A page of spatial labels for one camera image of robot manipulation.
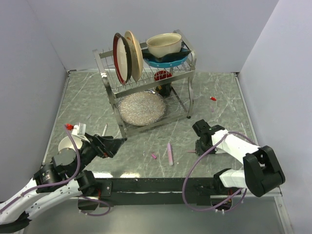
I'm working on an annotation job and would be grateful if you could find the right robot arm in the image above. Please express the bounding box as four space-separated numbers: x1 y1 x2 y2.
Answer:
192 119 286 197

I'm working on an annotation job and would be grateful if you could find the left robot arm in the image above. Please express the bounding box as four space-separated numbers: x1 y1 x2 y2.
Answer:
0 134 125 227

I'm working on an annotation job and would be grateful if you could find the black base bar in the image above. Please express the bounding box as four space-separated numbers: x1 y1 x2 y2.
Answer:
88 177 238 207

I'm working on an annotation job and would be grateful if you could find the dark jar under rack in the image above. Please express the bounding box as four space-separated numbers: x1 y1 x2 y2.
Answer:
155 83 172 98

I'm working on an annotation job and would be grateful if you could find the blue dotted dish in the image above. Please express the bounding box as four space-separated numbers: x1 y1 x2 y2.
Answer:
142 48 191 68

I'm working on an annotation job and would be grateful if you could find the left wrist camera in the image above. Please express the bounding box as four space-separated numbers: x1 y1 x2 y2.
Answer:
65 122 87 141

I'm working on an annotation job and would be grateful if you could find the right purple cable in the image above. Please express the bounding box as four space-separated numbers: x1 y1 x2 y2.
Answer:
182 131 255 212

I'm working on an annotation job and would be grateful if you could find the white pen with red tip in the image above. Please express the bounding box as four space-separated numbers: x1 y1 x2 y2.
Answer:
102 124 108 136

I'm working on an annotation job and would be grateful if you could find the red cup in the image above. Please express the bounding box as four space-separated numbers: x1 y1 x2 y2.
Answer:
154 70 172 81

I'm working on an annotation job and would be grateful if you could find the red-rimmed white plate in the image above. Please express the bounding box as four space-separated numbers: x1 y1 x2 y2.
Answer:
113 33 132 85

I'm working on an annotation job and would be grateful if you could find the beige plate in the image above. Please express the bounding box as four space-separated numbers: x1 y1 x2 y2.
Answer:
124 31 143 82

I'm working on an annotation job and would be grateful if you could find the steel two-tier dish rack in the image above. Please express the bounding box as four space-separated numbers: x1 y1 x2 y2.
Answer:
93 29 196 138

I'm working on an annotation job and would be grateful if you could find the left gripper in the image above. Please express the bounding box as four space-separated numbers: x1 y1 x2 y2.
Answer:
71 132 125 176

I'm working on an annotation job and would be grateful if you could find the thick pink marker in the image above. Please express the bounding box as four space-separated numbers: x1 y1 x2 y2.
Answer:
167 143 174 166

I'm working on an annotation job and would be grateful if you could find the cream ceramic bowl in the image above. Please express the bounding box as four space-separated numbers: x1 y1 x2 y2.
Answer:
146 33 182 58

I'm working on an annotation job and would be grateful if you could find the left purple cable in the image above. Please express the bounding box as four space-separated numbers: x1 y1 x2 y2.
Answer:
0 124 112 217

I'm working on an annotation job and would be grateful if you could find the white paper cup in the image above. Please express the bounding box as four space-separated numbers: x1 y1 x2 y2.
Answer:
58 136 82 154

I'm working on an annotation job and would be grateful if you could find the purple cable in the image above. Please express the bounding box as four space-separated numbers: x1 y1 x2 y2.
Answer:
182 131 255 212
0 124 112 217

